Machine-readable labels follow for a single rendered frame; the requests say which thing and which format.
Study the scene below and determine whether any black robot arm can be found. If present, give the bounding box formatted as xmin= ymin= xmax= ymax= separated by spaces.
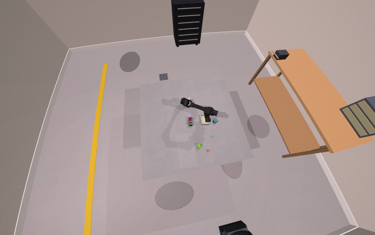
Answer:
xmin=180 ymin=98 xmax=218 ymax=116

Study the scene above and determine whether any beige square tray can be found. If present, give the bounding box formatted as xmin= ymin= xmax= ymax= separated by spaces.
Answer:
xmin=200 ymin=114 xmax=210 ymax=125

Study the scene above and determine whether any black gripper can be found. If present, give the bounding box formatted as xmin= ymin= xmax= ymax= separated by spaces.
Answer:
xmin=204 ymin=112 xmax=211 ymax=122

